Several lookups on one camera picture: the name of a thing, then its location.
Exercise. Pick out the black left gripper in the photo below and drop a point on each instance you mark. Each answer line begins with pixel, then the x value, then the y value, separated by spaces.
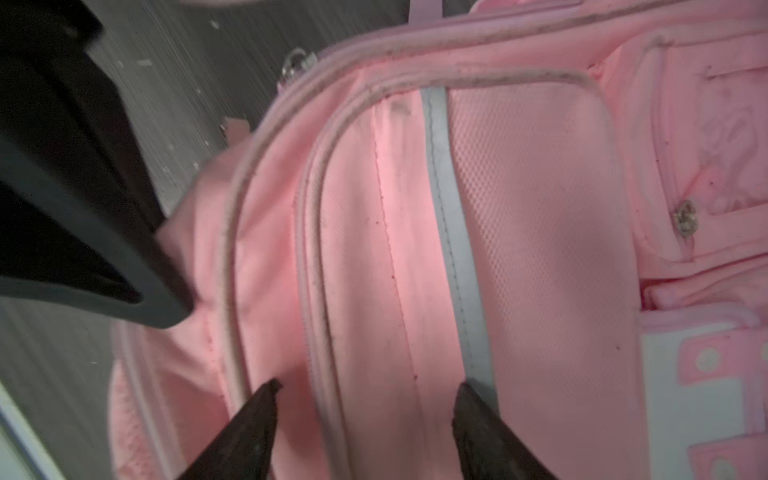
pixel 78 209

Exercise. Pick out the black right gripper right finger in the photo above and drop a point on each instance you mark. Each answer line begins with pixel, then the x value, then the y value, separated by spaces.
pixel 487 447

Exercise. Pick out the pink student backpack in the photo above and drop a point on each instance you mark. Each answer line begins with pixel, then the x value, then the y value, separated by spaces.
pixel 561 203

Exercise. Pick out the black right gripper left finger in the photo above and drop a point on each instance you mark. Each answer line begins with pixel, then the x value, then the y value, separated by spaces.
pixel 243 449

